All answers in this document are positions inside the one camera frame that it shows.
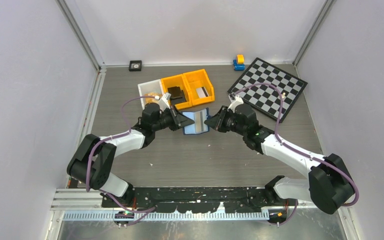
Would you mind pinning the small black square device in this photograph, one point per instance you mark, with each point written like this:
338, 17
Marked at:
135, 65

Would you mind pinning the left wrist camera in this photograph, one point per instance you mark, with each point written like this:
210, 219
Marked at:
164, 101

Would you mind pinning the orange plastic bin left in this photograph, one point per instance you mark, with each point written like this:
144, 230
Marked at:
178, 80

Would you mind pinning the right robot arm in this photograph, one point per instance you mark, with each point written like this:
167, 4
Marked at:
327, 184

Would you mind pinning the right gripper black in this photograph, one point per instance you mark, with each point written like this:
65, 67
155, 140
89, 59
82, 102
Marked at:
217, 122

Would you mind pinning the orange plastic bin right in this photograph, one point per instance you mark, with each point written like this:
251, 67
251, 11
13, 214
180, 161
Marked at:
196, 79

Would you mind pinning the black white chessboard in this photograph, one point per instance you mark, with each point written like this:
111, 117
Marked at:
268, 82

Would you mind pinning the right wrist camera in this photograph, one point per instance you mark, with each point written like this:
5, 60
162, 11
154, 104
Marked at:
235, 101

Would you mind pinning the white plastic bin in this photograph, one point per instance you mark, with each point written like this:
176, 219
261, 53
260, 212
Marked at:
151, 88

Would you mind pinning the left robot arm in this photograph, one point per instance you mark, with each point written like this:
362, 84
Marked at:
93, 160

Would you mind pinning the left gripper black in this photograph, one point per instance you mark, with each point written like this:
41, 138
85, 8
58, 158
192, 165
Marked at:
178, 120

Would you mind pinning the card in orange bin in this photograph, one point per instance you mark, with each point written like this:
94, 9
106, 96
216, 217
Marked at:
202, 92

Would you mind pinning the blue leather card holder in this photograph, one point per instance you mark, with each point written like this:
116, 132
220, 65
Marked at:
199, 118

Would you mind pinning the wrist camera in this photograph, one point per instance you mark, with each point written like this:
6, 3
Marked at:
164, 101
235, 101

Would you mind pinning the black object in bin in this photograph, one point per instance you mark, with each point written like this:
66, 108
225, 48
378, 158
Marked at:
177, 95

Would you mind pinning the orange plastic bin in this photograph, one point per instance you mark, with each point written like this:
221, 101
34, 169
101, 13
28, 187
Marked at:
178, 80
196, 79

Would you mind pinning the tan items in white bin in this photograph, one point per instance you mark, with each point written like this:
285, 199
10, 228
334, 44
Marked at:
152, 97

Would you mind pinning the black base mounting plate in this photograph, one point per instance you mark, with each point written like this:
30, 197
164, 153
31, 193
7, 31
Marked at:
199, 200

